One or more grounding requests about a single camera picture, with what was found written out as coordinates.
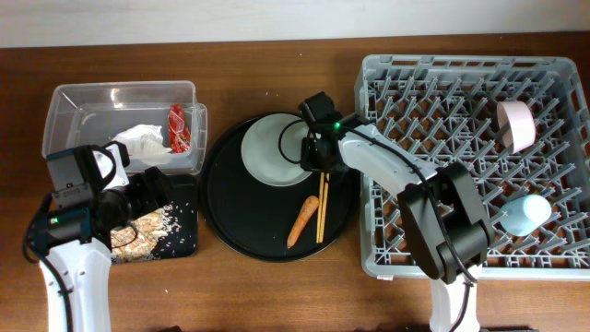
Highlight wooden chopstick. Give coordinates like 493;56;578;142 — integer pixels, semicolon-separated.
315;172;325;243
322;173;330;242

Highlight grey round plate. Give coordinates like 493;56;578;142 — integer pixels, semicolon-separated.
241;113;312;187

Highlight white paper napkin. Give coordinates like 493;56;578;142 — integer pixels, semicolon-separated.
112;124;171;166

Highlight orange carrot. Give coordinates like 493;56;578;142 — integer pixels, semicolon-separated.
287;196;319;249

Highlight red snack wrapper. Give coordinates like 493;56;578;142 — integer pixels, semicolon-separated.
168;104;191;153

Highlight white bowl with food scraps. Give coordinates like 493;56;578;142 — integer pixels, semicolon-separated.
496;101;536;153

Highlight light blue plastic cup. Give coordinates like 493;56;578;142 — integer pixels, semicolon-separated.
500;194;552;236

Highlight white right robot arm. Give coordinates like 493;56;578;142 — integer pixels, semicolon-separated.
299;92;494;331

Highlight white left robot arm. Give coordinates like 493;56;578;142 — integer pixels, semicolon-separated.
22;141;172;331

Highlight clear plastic waste bin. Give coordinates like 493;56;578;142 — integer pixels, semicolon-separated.
41;80;207;175

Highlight grey dishwasher rack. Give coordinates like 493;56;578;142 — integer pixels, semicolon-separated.
355;54;589;281

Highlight black rectangular tray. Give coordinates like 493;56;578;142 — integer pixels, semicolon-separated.
153;174;198;260

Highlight spilled rice food scraps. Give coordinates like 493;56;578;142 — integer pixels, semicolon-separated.
111;205;182;264

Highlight round black serving tray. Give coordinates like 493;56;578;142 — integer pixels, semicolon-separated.
200;116;360;263

